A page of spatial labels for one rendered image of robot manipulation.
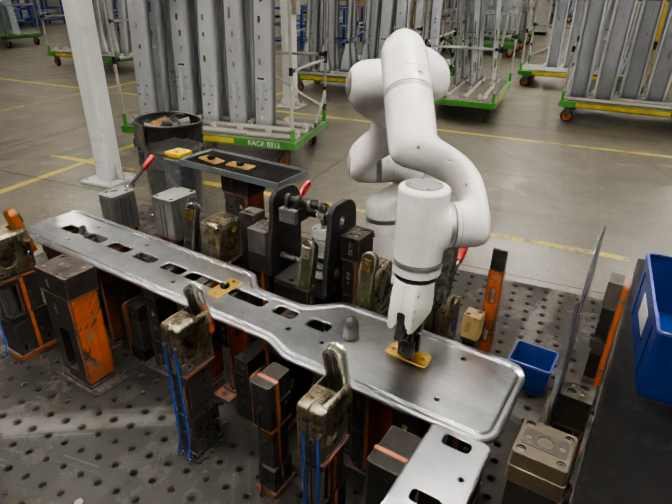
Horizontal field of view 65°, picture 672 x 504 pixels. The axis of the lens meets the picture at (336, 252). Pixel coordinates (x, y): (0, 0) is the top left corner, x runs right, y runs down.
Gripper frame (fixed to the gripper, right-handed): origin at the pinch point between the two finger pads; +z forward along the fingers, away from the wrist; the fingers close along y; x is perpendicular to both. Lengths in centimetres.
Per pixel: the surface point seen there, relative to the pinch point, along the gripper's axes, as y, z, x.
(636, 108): -679, 76, -8
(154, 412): 17, 34, -57
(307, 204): -17.4, -14.0, -35.3
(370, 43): -713, 31, -403
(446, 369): -1.3, 3.6, 7.3
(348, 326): 1.4, 0.1, -12.4
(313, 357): 9.4, 3.6, -15.2
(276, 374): 16.2, 4.6, -18.8
